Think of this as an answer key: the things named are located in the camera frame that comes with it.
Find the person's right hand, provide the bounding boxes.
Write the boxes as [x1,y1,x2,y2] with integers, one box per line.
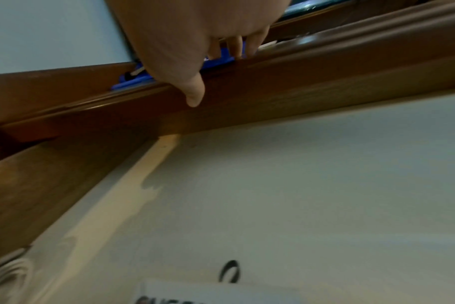
[105,0,292,107]

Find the wooden drawer with white bottom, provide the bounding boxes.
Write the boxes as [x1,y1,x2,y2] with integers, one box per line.
[0,89,455,304]

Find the white charger box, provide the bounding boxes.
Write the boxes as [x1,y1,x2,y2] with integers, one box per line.
[132,260,306,304]

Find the white charging cable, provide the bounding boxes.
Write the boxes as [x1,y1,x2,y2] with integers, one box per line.
[0,248,31,304]

